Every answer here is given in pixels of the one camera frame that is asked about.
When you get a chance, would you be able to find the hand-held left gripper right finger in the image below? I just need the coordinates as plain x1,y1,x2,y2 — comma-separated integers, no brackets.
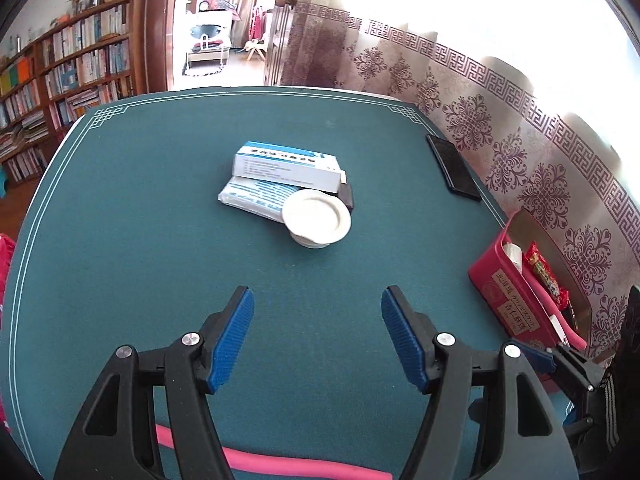
381,285,581,480

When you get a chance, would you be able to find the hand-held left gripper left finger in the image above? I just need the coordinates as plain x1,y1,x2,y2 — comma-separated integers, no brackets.
52,286,256,480

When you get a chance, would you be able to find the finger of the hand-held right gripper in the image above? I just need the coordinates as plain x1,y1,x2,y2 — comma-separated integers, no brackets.
525,346,563,376
552,346,608,403

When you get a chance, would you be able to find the red tin box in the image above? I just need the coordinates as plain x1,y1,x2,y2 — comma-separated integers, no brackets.
468,208,596,361

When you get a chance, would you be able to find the red snack packet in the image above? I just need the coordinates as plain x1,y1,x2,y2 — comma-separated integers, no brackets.
525,241,571,311

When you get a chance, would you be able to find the white tissue packet red print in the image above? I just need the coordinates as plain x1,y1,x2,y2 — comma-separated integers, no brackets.
502,242,523,276

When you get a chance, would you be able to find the pink foam rod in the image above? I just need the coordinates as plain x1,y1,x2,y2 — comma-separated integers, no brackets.
155,424,393,480

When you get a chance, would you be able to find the blue and white tissue pack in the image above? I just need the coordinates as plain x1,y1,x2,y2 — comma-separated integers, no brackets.
217,176,301,222

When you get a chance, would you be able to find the white round dish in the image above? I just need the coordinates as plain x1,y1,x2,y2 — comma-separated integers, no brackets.
281,188,352,251

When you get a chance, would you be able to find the long white box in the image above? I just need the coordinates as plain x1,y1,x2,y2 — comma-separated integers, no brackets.
232,140,349,193

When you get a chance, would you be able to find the black smartphone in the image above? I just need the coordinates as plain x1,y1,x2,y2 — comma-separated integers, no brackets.
426,133,482,202

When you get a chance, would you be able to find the patterned curtain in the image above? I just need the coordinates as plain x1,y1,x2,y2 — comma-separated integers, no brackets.
280,2,640,376

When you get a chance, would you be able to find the pink fabric item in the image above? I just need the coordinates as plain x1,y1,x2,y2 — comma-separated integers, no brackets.
0,232,17,311

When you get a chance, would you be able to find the wooden door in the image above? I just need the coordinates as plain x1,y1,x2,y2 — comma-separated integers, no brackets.
263,0,299,86

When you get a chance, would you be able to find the white chair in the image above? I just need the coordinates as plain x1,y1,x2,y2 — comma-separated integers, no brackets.
186,0,233,68

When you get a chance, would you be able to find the wooden bookshelf with books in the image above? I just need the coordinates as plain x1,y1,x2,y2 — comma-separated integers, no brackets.
0,0,151,186

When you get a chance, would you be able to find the wooden door frame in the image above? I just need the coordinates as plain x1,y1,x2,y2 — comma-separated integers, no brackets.
145,0,183,93

